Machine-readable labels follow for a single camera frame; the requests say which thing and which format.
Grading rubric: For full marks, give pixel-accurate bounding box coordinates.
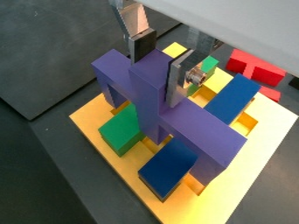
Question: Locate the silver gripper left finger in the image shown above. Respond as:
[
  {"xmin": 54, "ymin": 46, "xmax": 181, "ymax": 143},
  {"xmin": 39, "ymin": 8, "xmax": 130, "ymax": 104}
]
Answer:
[{"xmin": 108, "ymin": 0, "xmax": 156, "ymax": 64}]

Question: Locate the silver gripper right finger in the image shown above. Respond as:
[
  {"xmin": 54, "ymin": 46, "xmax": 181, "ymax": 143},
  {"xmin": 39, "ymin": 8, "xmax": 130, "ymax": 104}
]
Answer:
[{"xmin": 164, "ymin": 27, "xmax": 214, "ymax": 108}]

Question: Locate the purple interlocking block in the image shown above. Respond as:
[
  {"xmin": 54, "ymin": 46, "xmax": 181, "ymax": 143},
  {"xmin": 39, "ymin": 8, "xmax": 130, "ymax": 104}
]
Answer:
[{"xmin": 90, "ymin": 50, "xmax": 246, "ymax": 185}]

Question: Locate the yellow slotted board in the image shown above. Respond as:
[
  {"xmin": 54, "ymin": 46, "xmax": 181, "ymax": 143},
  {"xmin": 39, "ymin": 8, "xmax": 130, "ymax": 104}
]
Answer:
[{"xmin": 67, "ymin": 41, "xmax": 299, "ymax": 224}]

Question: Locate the red interlocking block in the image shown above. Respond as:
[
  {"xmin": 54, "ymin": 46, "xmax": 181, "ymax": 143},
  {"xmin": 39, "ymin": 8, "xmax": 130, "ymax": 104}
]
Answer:
[{"xmin": 225, "ymin": 49, "xmax": 285, "ymax": 102}]

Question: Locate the green bar block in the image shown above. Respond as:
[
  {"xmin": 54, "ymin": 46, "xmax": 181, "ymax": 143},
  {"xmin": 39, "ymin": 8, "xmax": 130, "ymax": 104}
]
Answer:
[{"xmin": 92, "ymin": 51, "xmax": 204, "ymax": 156}]

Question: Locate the blue bar block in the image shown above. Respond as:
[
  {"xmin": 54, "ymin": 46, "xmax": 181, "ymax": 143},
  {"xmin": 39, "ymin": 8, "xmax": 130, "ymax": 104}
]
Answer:
[{"xmin": 137, "ymin": 74, "xmax": 260, "ymax": 200}]

